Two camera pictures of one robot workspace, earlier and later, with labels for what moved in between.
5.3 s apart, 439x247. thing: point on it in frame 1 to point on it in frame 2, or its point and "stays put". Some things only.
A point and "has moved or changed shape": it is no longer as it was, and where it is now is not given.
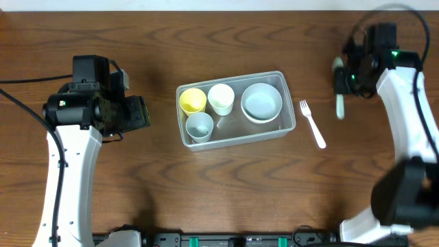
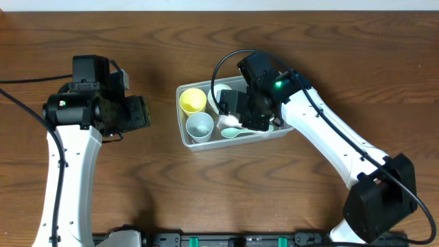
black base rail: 242,239 stays put
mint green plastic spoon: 338,62 to 233,132
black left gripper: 138,112 stays put
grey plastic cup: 199,127 stays put
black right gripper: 341,82 to 256,123
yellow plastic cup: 193,101 stays put
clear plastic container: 234,110 stays put
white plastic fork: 306,111 has moved or changed shape
